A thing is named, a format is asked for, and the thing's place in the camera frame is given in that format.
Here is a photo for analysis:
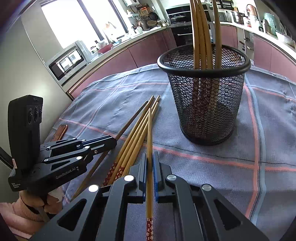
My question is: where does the black built-in oven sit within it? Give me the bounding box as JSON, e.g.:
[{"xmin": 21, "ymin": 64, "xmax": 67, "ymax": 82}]
[{"xmin": 171, "ymin": 25, "xmax": 193, "ymax": 47}]

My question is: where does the black mesh utensil cup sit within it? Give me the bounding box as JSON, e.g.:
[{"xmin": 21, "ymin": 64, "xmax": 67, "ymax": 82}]
[{"xmin": 157, "ymin": 45, "xmax": 251, "ymax": 146}]

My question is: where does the left hand pink sleeve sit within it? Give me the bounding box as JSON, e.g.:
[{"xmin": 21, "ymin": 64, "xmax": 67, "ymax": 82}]
[{"xmin": 1, "ymin": 187, "xmax": 64, "ymax": 239}]

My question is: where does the plaid grey blue tablecloth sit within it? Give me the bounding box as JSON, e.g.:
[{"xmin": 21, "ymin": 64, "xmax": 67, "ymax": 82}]
[{"xmin": 47, "ymin": 64, "xmax": 295, "ymax": 240}]

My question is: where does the pink bowl on counter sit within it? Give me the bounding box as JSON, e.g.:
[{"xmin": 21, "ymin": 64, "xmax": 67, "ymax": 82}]
[{"xmin": 98, "ymin": 44, "xmax": 113, "ymax": 54}]

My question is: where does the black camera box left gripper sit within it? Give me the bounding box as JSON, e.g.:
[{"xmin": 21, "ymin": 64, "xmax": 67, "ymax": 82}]
[{"xmin": 8, "ymin": 95, "xmax": 43, "ymax": 170}]

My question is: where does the brown phone on table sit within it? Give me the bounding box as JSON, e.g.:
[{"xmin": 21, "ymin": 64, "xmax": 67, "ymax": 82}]
[{"xmin": 52, "ymin": 125, "xmax": 68, "ymax": 141}]

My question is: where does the bamboo chopstick red patterned end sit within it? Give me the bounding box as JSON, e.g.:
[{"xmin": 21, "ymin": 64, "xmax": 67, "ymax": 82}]
[{"xmin": 211, "ymin": 0, "xmax": 222, "ymax": 114}]

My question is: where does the steel stock pot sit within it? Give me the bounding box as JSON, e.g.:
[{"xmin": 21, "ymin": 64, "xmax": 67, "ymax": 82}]
[{"xmin": 232, "ymin": 11, "xmax": 245, "ymax": 25}]

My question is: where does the black range hood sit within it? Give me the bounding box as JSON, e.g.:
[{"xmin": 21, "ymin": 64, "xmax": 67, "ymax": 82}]
[{"xmin": 166, "ymin": 5, "xmax": 191, "ymax": 24}]

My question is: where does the white toaster oven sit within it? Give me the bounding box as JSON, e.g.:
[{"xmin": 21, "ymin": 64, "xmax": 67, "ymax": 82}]
[{"xmin": 45, "ymin": 41, "xmax": 92, "ymax": 86}]

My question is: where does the mint green appliance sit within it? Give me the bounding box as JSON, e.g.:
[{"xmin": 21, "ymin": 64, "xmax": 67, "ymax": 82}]
[{"xmin": 264, "ymin": 13, "xmax": 282, "ymax": 36}]

